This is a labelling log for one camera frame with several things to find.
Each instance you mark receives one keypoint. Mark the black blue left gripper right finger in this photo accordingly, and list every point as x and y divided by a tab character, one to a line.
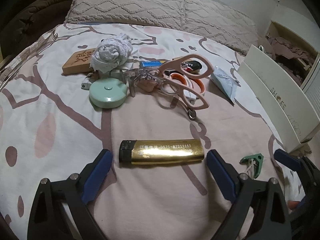
271	217

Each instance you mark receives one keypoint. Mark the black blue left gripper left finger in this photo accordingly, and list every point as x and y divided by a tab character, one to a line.
46	220

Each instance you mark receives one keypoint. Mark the gold black lighter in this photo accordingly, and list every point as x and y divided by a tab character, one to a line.
160	152

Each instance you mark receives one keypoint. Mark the green plastic clip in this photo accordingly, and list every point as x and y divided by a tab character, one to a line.
254	165

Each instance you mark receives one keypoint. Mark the white shoe box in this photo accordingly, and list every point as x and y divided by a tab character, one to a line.
288	108

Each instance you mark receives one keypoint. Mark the mint green round tape measure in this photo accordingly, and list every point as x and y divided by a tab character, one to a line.
108	93

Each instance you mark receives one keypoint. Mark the white sachet packet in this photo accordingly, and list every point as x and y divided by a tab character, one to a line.
225	83

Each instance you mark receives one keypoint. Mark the orange white tape roll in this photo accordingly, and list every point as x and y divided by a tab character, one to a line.
195	84

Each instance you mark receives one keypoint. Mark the engraved wooden block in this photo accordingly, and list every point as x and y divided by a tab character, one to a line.
79	62

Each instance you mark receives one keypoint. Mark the keyring with keys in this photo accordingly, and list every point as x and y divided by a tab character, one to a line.
152	78

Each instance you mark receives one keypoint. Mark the black red small item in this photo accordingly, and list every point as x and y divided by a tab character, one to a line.
192	67

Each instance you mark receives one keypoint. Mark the crumpled white cloth ball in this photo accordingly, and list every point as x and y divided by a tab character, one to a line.
111	53

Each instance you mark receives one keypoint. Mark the brown blanket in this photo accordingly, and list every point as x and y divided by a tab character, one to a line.
28	21

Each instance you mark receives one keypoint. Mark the beige textured pillow right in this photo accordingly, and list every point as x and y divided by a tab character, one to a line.
220	23

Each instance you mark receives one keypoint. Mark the beige textured pillow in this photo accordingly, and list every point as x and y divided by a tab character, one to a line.
220	23
159	13

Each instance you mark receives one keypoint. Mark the beige textured pillow left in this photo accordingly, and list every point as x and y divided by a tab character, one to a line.
159	13

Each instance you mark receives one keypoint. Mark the wall shelf with clothes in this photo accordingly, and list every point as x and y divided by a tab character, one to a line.
294	54

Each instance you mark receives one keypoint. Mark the pink handled scissors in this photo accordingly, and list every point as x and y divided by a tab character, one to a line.
206	70

